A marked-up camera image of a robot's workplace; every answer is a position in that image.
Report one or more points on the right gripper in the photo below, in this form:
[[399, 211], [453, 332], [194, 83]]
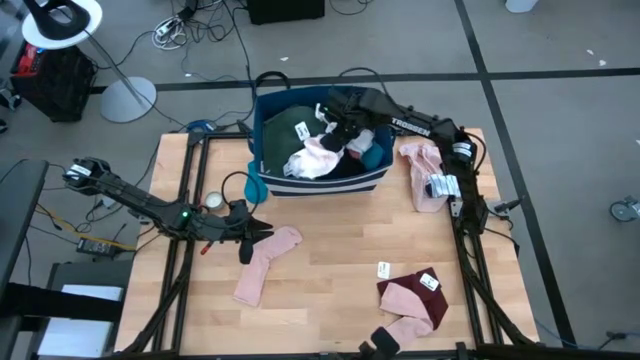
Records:
[[350, 107]]

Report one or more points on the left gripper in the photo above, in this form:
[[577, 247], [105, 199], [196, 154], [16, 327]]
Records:
[[235, 222]]

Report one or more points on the white and pink garment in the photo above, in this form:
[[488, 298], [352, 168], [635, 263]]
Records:
[[361, 142]]

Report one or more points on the black garment with tag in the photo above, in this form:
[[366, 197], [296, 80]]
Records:
[[350, 169]]

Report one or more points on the pink long sock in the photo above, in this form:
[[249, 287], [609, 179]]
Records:
[[260, 270], [400, 300]]

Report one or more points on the teal sock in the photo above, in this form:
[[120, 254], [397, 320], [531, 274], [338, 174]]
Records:
[[374, 156], [255, 190]]

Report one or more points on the dark green sweater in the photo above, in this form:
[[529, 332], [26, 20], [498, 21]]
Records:
[[280, 140]]

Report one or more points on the pale pink garment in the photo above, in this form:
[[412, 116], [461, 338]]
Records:
[[422, 170]]

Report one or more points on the white striped sock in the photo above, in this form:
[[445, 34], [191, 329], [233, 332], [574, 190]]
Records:
[[445, 186]]

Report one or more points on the maroon garment with tag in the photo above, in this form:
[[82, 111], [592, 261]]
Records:
[[435, 305]]

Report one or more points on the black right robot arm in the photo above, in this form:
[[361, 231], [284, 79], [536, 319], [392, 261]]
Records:
[[425, 127]]

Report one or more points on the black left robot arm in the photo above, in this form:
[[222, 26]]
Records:
[[130, 192]]

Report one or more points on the navy white striped fabric bin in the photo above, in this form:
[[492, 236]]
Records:
[[325, 185]]

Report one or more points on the white label card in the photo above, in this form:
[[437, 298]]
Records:
[[383, 270]]

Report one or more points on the black box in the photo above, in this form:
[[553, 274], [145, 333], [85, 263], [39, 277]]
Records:
[[285, 10]]

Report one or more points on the black power adapter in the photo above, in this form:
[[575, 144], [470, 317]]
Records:
[[95, 246]]

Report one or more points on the black sock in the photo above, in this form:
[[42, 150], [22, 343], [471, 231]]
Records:
[[385, 341]]

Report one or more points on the white floor lamp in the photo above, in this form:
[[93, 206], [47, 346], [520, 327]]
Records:
[[127, 100]]

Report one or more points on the white power strip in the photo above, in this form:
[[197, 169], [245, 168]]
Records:
[[166, 27]]

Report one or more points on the grey cabinet with white panel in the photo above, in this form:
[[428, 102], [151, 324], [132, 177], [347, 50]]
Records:
[[75, 340]]

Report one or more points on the white rounded object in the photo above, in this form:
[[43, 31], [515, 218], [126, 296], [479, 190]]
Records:
[[520, 4]]

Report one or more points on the black desk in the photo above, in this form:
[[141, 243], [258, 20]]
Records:
[[15, 215]]

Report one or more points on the black crate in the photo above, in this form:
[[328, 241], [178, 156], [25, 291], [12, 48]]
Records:
[[60, 85]]

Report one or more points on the red box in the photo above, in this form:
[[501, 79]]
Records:
[[29, 55]]

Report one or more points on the grey caster wheel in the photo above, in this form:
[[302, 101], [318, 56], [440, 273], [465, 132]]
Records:
[[622, 210]]

